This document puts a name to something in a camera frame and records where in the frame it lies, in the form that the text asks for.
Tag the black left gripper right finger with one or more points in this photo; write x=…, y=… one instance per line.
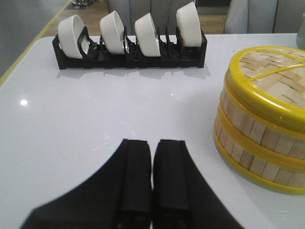
x=182, y=199

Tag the black dish rack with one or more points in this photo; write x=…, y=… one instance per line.
x=173, y=55

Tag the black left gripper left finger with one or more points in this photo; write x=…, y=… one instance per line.
x=117, y=196

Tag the right grey chair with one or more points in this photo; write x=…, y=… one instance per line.
x=264, y=16

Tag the white bowl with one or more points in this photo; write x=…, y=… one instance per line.
x=189, y=25
x=112, y=33
x=147, y=36
x=69, y=31

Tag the woven bamboo steamer lid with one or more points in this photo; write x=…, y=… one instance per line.
x=269, y=82

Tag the green electric cooking pot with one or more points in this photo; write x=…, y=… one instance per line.
x=300, y=38

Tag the bamboo steamer tray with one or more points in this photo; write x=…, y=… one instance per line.
x=242, y=125
x=266, y=168

